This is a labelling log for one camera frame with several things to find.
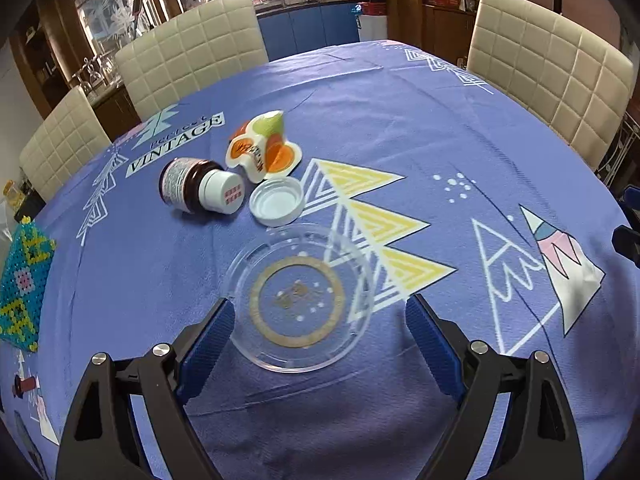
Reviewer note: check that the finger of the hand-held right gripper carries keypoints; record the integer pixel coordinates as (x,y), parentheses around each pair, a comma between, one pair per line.
(629,244)

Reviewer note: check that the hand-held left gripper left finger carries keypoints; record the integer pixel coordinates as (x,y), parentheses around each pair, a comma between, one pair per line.
(210,345)

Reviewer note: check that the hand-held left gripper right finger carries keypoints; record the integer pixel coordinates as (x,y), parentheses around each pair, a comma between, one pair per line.
(435,345)

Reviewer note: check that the clear plastic lid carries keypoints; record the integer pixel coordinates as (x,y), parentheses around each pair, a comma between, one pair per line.
(295,300)

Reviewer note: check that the white screw cap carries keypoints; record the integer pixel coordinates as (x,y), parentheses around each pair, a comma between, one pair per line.
(277,205)

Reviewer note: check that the brown bottle with white cap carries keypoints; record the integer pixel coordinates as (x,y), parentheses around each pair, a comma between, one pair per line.
(190,185)

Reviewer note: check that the cream quilted chair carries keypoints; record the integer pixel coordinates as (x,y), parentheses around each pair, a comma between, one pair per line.
(60,145)
(195,55)
(545,70)

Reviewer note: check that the blue and yellow beaded mat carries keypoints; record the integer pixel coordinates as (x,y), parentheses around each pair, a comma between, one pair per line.
(22,285)

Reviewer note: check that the orange and green yogurt cup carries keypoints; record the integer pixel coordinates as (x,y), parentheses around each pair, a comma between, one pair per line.
(265,150)

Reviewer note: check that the blue printed tablecloth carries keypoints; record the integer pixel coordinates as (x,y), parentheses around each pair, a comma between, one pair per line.
(425,135)

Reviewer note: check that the wooden shelf cabinet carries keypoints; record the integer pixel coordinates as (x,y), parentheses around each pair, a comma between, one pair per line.
(440,25)

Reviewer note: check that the row of wine glasses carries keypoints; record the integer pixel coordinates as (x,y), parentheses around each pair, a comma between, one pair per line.
(97,72)

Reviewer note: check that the white bin with red lid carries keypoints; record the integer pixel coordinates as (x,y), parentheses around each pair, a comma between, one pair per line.
(372,25)

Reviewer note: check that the blue kitchen cabinet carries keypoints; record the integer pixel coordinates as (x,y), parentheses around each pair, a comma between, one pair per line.
(310,30)

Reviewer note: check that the wooden glass display cabinet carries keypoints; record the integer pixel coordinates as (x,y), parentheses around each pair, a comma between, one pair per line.
(60,35)

